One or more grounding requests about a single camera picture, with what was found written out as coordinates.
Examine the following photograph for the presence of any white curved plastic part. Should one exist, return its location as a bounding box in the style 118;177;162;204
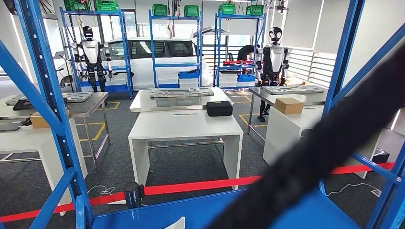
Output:
164;217;186;229

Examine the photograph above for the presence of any blue steel shelf rack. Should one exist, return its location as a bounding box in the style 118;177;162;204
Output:
149;9;204;89
0;0;405;229
60;8;135;99
214;11;267;89

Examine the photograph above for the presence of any black hard case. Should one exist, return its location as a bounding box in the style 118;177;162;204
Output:
206;101;234;117

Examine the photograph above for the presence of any white table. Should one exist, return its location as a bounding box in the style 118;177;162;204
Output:
128;109;244;191
0;118;88;216
262;105;380;179

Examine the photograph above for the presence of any grey metal fixture tray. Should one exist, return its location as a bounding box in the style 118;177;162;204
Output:
149;87;215;99
262;84;325;95
62;92;93;104

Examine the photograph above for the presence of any white car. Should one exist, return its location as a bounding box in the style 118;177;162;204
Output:
58;37;212;92

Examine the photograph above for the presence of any red barrier belt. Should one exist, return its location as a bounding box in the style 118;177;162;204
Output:
0;162;396;223

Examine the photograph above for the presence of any person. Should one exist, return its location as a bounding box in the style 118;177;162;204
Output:
236;44;260;62

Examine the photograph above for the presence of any brown cardboard box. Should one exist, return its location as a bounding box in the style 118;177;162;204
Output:
273;97;304;115
30;110;70;129

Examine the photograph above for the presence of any white black humanoid robot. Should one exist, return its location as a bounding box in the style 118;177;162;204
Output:
255;27;291;123
71;26;113;93

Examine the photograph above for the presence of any green plastic crate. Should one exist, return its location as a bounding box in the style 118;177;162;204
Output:
95;0;119;12
64;0;89;11
245;4;264;16
151;3;168;16
218;3;236;15
183;4;200;17

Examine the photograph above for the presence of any black flat device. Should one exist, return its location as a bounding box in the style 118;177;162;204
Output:
12;99;36;111

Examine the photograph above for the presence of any black box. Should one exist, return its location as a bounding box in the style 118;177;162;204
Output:
373;148;390;164

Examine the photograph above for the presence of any black belt barrier post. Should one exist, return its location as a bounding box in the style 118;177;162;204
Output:
123;181;145;209

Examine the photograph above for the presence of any black braided cable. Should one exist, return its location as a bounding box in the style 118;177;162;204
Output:
209;44;405;229

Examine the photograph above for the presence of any white floor cable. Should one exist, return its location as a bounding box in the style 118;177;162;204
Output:
87;185;115;196
326;182;382;197

